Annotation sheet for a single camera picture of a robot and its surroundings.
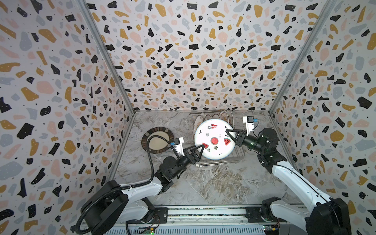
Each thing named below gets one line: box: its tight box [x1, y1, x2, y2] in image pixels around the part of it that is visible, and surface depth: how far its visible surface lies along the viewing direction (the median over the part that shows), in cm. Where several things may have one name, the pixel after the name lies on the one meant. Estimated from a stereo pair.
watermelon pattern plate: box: [194, 118, 236, 161], surface depth 75 cm
